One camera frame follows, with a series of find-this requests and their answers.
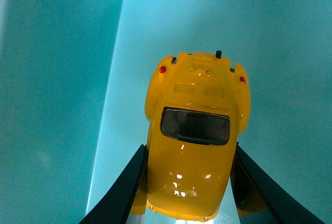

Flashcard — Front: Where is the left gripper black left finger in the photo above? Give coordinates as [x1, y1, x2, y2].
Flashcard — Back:
[80, 145, 148, 223]

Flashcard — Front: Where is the yellow beetle toy car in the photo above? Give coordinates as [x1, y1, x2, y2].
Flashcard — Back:
[145, 50, 251, 222]

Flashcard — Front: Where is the teal plastic storage bin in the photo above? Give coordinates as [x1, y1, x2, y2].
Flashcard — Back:
[1, 0, 331, 223]

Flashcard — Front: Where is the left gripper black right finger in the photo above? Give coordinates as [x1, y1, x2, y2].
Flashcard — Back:
[230, 145, 323, 223]

